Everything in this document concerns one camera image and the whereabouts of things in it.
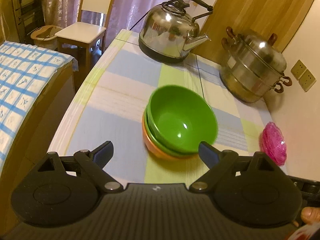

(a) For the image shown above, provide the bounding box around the double wall socket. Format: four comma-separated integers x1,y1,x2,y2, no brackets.
291,60,316,92

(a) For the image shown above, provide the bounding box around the white wooden chair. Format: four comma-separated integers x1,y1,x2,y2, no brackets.
54,0,121,73

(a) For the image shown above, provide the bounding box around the beige plastic basin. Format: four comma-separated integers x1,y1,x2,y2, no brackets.
30,25,63,50

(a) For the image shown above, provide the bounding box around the dark wooden shelf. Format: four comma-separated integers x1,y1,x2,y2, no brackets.
12,0,44,45

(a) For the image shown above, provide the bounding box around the orange plastic bowl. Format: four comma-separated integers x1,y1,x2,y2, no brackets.
142,118,195,161

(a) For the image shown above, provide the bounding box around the blue checkered bed sheet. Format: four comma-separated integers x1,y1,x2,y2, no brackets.
1,41,79,168

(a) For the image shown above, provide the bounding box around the pink glass plate fan pattern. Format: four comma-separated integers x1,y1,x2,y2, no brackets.
259,122,287,166

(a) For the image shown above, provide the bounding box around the right hand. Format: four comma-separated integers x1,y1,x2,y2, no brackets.
289,207,319,240

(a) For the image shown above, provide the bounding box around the stainless steel steamer pot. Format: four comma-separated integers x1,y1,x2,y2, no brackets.
220,27,292,103

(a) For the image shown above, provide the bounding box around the stainless steel kettle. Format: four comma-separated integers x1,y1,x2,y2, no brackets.
138,0,213,64

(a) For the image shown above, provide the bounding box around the green plastic bowl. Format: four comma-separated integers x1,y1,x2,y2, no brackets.
146,85,219,153
144,109,198,158

